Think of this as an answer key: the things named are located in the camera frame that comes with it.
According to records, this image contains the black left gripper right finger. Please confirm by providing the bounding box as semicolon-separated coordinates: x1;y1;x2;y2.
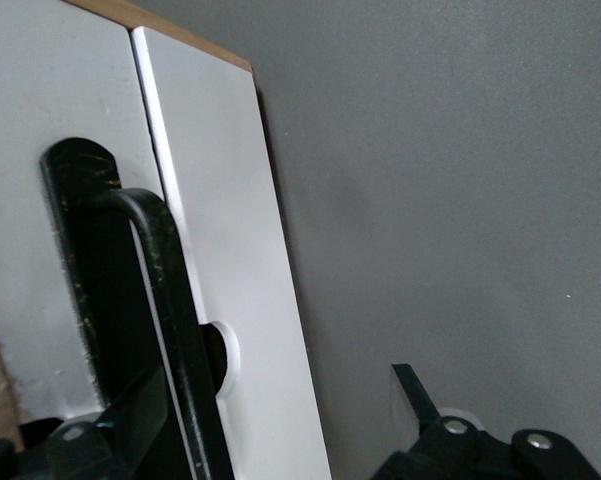
368;363;601;480

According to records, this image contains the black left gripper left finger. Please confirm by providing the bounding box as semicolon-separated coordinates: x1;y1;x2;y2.
0;370;172;480

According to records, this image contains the black metal drawer handle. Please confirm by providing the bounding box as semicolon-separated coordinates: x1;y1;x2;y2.
39;136;231;480

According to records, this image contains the white-front drawer with handle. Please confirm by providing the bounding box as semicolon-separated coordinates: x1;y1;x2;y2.
0;0;182;426

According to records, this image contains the wooden drawer cabinet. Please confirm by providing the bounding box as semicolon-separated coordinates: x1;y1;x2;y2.
0;0;254;451

